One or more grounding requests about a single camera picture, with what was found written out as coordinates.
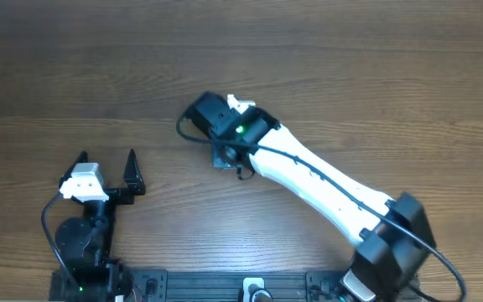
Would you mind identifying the mounting rail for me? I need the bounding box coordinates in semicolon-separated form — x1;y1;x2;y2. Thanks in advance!
50;268;423;302

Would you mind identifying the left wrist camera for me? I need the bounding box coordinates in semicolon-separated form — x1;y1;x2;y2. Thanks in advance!
59;162;111;204

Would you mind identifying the black cable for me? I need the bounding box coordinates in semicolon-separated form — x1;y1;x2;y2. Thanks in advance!
40;191;79;290
175;107;469;302

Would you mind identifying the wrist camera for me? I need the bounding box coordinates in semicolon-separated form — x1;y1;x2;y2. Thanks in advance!
226;94;257;115
59;162;111;204

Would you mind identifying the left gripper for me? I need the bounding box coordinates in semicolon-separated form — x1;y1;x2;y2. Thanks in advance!
58;148;148;206

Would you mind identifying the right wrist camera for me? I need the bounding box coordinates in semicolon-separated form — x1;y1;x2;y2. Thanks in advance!
226;94;257;115

